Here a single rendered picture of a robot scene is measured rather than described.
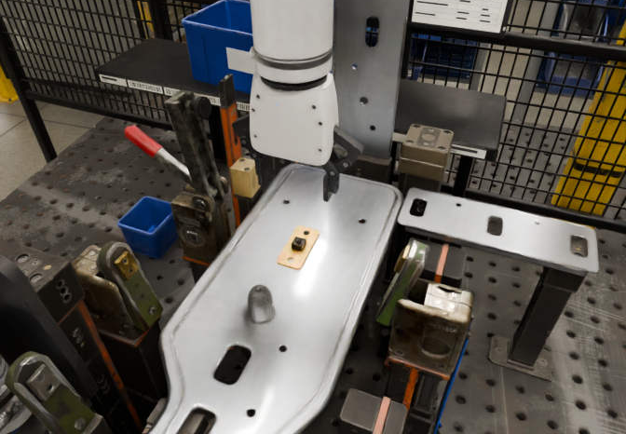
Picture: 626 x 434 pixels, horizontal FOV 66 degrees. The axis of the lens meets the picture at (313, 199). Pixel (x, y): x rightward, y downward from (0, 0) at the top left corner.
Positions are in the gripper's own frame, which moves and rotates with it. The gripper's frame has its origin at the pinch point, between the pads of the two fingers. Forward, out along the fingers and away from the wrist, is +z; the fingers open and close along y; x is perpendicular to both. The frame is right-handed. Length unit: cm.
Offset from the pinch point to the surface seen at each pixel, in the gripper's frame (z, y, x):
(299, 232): 11.9, -1.0, 2.7
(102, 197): 42, -67, 25
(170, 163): 1.6, -19.5, -0.7
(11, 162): 112, -209, 93
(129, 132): -2.3, -25.3, -0.8
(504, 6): -8, 20, 55
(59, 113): 112, -224, 144
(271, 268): 12.2, -2.0, -5.2
